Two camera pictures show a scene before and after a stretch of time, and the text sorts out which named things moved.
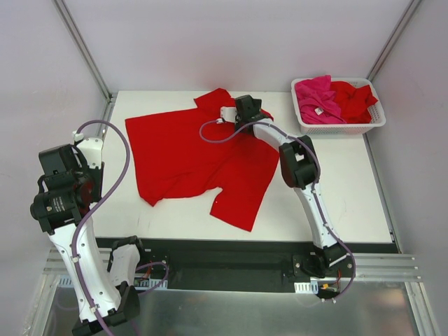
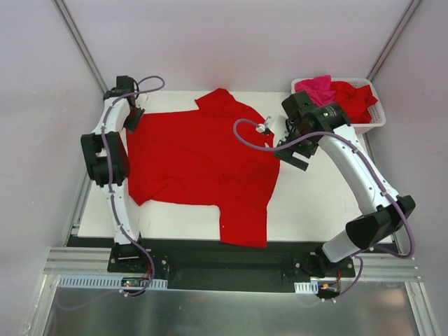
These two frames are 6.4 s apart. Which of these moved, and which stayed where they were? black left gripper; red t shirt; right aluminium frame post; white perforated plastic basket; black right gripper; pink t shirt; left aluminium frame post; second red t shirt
Moved: black left gripper; black right gripper; red t shirt
Stayed: white perforated plastic basket; second red t shirt; pink t shirt; left aluminium frame post; right aluminium frame post
